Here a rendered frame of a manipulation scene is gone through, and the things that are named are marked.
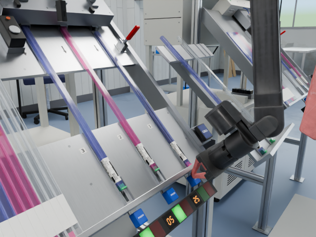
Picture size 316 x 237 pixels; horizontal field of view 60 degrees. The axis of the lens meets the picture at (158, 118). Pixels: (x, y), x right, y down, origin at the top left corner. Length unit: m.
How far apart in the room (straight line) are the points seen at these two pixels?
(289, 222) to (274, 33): 0.48
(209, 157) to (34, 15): 0.57
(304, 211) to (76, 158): 0.62
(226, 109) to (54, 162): 0.38
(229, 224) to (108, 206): 1.26
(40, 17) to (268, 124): 0.62
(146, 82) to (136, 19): 4.39
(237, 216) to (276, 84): 1.34
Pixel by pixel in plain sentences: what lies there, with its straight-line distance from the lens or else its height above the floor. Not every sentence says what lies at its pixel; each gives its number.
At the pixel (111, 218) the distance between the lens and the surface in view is 0.56.
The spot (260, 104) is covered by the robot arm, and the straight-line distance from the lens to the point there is 0.60.
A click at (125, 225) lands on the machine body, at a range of 1.15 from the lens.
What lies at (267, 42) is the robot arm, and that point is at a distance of 0.62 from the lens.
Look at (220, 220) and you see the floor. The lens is 1.79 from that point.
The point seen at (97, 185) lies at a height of 0.77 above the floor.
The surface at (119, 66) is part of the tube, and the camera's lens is 0.85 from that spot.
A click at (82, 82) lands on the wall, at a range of 4.71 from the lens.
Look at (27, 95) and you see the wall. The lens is 4.27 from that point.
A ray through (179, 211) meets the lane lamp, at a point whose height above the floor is 0.66.
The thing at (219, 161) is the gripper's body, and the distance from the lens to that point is 0.66.
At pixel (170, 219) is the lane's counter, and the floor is 0.66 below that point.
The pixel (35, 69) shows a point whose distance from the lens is 0.73.
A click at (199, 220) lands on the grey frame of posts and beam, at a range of 0.97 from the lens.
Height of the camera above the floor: 1.07
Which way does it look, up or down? 17 degrees down
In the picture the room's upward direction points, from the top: straight up
